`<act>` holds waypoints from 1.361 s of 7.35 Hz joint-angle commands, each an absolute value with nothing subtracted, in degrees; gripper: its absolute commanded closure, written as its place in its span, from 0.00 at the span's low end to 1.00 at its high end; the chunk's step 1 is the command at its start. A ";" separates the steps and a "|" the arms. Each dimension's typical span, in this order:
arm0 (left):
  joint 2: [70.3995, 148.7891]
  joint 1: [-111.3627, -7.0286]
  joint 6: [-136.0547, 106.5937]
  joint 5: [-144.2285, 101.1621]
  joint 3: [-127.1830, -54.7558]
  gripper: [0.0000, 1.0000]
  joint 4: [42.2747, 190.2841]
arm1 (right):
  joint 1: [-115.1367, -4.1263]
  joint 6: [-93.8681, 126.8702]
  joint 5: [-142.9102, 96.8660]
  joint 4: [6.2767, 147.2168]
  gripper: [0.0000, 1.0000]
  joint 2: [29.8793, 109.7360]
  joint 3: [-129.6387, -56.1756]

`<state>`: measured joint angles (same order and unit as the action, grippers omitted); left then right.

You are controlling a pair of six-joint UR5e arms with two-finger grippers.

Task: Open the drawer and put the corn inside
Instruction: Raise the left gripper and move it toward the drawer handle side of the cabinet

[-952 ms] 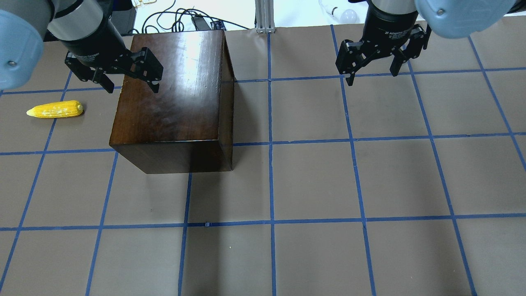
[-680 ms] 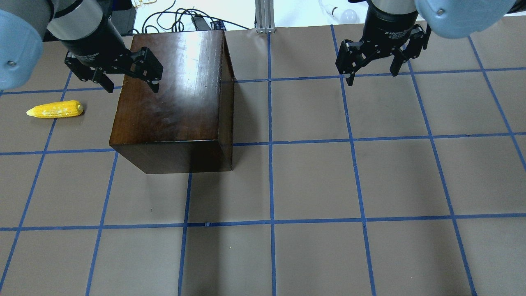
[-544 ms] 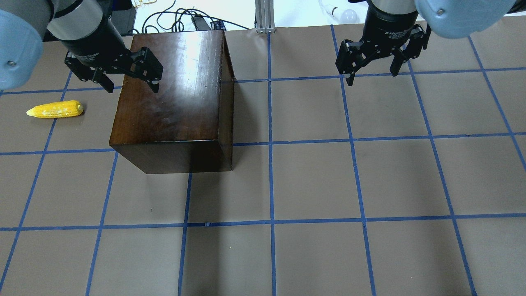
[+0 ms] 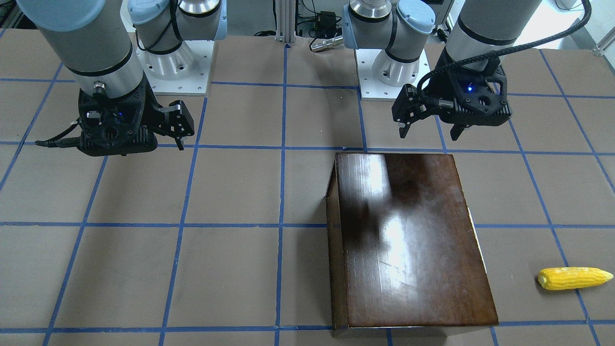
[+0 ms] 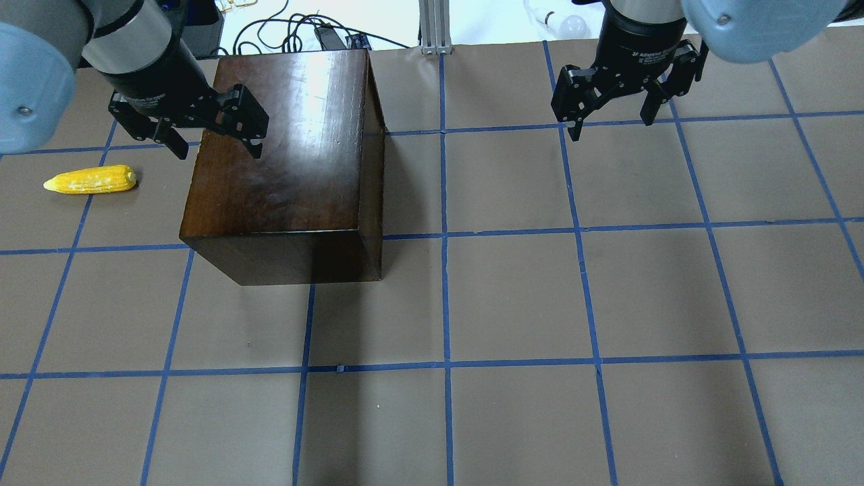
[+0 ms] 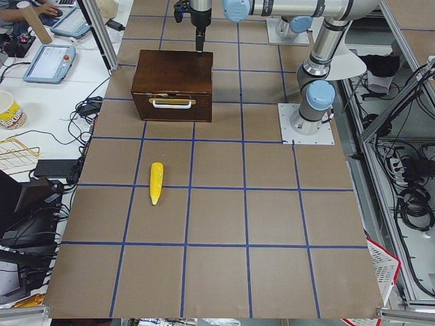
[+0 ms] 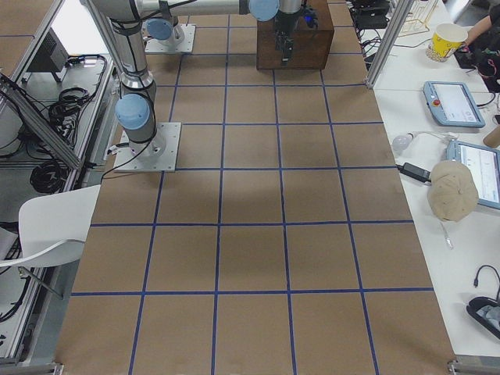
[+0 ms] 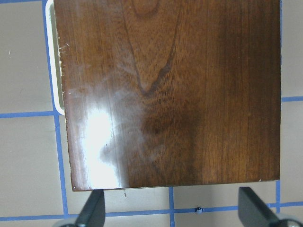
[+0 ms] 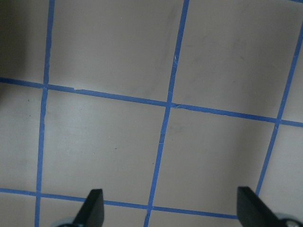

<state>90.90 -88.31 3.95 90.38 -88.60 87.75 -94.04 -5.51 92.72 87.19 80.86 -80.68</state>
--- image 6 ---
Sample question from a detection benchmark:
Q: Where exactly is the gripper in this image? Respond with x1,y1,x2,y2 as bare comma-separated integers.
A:
190,0,211,53

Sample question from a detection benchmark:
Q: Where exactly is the dark wooden drawer box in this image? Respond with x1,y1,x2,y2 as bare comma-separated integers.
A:
130,50,213,123

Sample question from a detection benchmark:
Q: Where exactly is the white drawer handle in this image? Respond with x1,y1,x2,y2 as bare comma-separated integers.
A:
151,99,192,109

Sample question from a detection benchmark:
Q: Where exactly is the yellow corn cob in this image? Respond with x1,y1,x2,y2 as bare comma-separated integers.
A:
150,162,164,206

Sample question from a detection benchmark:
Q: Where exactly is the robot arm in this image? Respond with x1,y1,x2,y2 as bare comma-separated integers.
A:
275,16,312,41
222,1,379,135

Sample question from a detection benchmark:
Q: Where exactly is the person hand on mouse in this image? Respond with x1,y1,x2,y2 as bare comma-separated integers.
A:
35,3,58,17

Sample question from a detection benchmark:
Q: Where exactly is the black power adapter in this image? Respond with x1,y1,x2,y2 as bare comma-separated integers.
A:
106,19,125,31

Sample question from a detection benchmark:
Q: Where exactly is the beige cap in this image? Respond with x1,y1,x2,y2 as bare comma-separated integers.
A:
96,0,119,20

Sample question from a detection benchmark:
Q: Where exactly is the far teach pendant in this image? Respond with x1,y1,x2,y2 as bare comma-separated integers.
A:
50,7,90,39

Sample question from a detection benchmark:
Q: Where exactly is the teach pendant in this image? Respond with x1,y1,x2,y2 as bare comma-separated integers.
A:
50,7,90,39
22,45,76,84

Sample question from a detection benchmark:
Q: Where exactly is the white chair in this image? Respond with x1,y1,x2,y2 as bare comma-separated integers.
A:
326,43,366,81

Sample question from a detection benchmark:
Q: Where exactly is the near teach pendant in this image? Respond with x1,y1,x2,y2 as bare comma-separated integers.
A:
22,45,76,84

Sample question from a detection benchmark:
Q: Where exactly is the cardboard tube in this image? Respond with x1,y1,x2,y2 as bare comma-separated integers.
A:
17,1,52,44

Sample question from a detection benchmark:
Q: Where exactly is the popcorn paper cup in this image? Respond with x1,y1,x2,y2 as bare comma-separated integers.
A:
1,90,27,130

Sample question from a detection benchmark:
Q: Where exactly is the white red basket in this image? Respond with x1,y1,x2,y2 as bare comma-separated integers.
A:
366,238,401,307

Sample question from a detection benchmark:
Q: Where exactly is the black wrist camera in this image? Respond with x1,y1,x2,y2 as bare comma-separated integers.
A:
173,0,190,23

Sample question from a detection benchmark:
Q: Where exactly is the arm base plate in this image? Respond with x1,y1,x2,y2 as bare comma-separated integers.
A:
278,103,335,145
266,16,313,46

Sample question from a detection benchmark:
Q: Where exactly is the aluminium frame post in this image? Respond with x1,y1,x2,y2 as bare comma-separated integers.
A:
77,0,119,71

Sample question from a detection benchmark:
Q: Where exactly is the gold wire rack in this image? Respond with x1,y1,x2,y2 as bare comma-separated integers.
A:
1,138,40,175

